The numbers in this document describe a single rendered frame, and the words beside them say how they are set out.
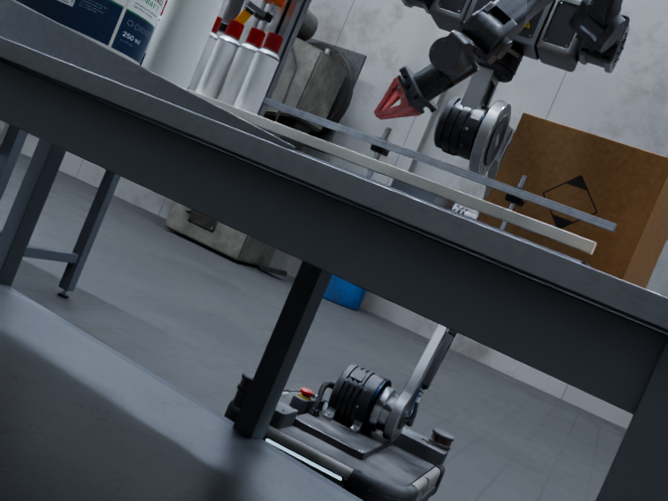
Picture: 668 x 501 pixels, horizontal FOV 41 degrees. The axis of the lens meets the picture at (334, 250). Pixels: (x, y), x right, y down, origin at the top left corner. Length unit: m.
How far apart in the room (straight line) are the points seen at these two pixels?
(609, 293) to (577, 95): 8.56
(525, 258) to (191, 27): 1.04
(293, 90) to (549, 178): 6.85
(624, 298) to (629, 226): 1.06
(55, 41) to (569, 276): 0.76
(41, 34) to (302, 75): 7.37
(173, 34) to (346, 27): 8.28
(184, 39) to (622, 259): 0.86
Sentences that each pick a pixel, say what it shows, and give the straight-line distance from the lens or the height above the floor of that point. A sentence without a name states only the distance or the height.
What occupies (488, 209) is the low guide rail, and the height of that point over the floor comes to 0.90.
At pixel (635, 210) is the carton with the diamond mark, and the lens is 1.68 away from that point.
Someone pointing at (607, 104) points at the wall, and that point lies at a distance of 9.14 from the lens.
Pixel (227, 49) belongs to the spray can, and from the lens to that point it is 1.89.
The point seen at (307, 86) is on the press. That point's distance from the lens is 8.45.
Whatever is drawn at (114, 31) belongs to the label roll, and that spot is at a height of 0.91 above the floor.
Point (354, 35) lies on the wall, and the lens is 9.77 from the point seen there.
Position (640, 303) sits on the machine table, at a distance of 0.62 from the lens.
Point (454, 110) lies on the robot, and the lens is 2.31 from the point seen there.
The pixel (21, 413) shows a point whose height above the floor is 0.22.
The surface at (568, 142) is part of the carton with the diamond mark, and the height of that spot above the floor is 1.09.
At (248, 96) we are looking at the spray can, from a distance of 1.82.
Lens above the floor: 0.80
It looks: 2 degrees down
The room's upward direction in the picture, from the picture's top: 23 degrees clockwise
